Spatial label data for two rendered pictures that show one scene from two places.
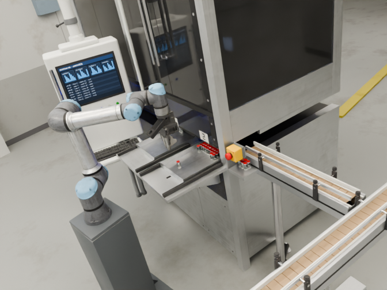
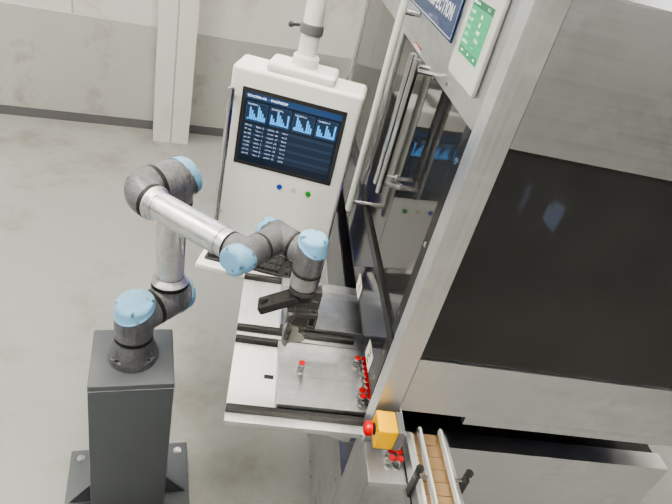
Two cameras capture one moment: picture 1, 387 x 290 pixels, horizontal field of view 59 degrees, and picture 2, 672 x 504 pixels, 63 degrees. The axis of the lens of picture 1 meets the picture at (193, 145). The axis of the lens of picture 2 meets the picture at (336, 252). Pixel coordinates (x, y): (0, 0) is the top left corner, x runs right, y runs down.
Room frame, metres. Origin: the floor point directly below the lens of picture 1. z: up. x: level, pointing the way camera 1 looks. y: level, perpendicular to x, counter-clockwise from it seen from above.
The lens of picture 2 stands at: (0.53, -0.27, 2.14)
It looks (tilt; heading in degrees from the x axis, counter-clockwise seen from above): 32 degrees down; 17
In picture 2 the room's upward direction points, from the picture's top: 15 degrees clockwise
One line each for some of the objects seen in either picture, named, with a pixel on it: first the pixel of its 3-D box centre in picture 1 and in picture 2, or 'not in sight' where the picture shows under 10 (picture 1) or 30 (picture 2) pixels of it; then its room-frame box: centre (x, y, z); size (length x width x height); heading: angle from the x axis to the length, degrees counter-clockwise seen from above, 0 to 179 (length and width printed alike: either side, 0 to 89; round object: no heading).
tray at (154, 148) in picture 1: (167, 142); (327, 309); (2.04, 0.17, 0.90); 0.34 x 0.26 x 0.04; 119
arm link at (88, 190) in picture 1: (88, 192); (136, 315); (1.55, 0.60, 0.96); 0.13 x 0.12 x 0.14; 171
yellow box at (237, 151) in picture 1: (235, 152); (386, 430); (1.58, -0.22, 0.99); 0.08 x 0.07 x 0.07; 119
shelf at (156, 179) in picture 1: (171, 159); (307, 345); (1.86, 0.15, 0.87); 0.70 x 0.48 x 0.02; 29
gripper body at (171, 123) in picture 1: (166, 123); (302, 304); (1.60, 0.11, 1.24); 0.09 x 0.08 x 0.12; 119
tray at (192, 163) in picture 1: (194, 160); (330, 379); (1.74, 0.01, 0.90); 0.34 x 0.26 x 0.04; 119
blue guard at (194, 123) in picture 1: (140, 95); (353, 202); (2.52, 0.33, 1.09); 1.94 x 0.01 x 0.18; 29
